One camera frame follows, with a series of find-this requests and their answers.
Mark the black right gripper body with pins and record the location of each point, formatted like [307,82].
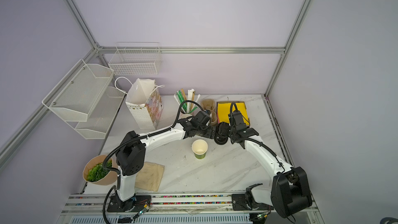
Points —
[232,132]

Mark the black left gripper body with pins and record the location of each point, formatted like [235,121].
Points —
[206,131]

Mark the black plastic cup lids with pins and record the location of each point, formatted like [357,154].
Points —
[222,133]

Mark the green paper cup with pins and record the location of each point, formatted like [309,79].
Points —
[200,147]

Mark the cartoon animal paper gift bag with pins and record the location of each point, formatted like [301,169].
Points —
[144,102]

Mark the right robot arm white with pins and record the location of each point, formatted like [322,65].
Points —
[289,190]

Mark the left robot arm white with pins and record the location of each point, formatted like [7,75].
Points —
[127,159]

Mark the stacked pulp cup carriers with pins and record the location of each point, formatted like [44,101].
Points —
[210,104]

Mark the green wrapped straw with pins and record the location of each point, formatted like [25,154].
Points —
[181,99]

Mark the beige work glove left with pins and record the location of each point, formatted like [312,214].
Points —
[150,176]

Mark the white mesh shelf lower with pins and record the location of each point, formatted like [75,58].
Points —
[101,119]

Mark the white mesh shelf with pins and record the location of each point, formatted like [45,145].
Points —
[101,119]
[75,97]

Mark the kraft bowl with green plant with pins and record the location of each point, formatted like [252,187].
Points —
[95,174]

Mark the white mesh shelf upper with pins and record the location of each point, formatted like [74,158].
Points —
[75,97]

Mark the white wire basket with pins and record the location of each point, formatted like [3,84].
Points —
[136,58]

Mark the aluminium frame profiles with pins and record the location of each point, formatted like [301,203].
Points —
[9,150]

